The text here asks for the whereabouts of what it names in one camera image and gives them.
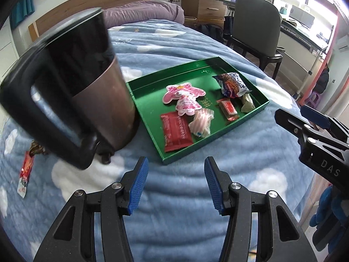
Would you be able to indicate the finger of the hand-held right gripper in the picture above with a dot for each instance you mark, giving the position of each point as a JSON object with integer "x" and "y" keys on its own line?
{"x": 291, "y": 122}
{"x": 316, "y": 116}

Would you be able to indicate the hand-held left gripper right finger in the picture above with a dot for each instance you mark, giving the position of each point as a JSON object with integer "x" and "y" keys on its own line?
{"x": 214, "y": 185}

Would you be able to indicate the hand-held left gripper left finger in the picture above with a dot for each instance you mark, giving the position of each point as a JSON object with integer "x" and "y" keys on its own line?
{"x": 137, "y": 185}

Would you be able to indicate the pale green candy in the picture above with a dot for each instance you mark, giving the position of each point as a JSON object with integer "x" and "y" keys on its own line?
{"x": 247, "y": 103}

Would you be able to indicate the small red candy packet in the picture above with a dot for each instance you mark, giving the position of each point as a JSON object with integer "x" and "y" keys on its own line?
{"x": 228, "y": 109}

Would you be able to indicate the dark red snack packet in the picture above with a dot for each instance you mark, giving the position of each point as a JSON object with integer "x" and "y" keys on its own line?
{"x": 177, "y": 132}

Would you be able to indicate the pink striped candy packet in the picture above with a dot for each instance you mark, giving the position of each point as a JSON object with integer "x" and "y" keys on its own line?
{"x": 201, "y": 121}

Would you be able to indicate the blue cookie packet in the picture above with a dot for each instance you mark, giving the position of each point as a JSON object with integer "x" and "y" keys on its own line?
{"x": 233, "y": 84}

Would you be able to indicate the green metal tray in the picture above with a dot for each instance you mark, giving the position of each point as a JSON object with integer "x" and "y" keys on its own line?
{"x": 152, "y": 95}

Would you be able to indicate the pink character snack packet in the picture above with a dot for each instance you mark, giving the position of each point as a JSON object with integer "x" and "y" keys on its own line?
{"x": 185, "y": 95}

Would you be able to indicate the person's right hand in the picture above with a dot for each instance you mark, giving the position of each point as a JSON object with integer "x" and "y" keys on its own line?
{"x": 331, "y": 218}

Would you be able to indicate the purple stool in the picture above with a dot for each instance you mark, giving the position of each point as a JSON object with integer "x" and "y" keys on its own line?
{"x": 314, "y": 98}

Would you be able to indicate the dark hanging jacket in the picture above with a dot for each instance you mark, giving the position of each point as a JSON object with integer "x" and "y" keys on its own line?
{"x": 322, "y": 77}

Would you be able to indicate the blue cloud print blanket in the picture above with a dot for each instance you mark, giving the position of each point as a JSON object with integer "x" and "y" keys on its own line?
{"x": 177, "y": 210}

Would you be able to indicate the white air conditioner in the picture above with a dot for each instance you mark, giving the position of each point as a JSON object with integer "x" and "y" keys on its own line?
{"x": 343, "y": 43}

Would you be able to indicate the white desk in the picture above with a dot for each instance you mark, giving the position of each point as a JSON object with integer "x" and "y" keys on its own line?
{"x": 300, "y": 36}

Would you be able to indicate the brown and black kettle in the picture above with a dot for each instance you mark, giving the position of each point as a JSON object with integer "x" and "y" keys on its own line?
{"x": 109, "y": 101}

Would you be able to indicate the computer monitor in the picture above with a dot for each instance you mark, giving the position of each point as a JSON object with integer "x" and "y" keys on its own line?
{"x": 302, "y": 16}

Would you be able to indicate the grey office chair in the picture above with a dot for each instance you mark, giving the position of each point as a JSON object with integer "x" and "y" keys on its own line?
{"x": 256, "y": 21}

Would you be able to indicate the brown candy wrapper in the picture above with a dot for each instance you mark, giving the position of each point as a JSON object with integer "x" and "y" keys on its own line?
{"x": 36, "y": 148}

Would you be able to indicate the long red snack packet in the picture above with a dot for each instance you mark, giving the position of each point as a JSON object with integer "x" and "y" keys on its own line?
{"x": 26, "y": 172}

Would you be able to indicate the dark hanging bag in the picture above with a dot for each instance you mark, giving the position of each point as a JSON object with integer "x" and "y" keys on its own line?
{"x": 228, "y": 28}

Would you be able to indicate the wooden nightstand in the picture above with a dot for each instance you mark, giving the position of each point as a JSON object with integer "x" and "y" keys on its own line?
{"x": 207, "y": 5}

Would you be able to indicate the purple pillow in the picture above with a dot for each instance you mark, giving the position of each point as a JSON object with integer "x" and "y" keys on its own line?
{"x": 141, "y": 12}

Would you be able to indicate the wooden headboard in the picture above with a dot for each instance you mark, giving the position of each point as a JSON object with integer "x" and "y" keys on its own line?
{"x": 81, "y": 2}

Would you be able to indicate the teal hanging cloth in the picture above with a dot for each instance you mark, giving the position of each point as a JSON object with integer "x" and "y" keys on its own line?
{"x": 23, "y": 9}

